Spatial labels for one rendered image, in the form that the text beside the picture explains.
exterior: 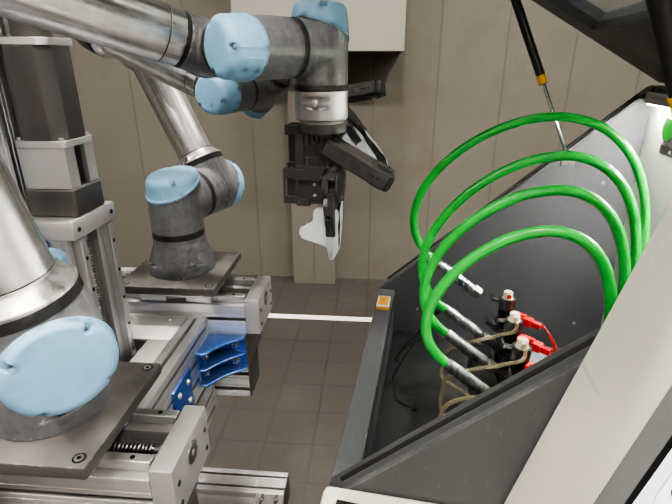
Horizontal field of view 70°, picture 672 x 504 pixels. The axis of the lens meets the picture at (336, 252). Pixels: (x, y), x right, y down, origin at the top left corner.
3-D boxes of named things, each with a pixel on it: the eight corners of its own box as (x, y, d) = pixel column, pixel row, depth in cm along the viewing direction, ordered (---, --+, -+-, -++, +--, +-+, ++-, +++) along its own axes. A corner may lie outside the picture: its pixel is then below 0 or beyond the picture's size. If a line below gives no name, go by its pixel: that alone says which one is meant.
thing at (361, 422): (377, 341, 131) (379, 288, 125) (393, 343, 130) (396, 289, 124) (331, 555, 74) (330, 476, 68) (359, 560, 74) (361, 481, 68)
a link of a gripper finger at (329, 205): (328, 229, 76) (327, 175, 72) (339, 230, 75) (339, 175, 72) (321, 240, 71) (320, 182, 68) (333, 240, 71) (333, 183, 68)
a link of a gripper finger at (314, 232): (303, 256, 78) (301, 201, 75) (339, 259, 77) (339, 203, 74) (297, 264, 75) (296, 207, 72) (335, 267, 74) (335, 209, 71)
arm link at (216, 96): (40, -20, 98) (232, 72, 86) (86, -13, 107) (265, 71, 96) (38, 39, 104) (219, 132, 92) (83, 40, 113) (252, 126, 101)
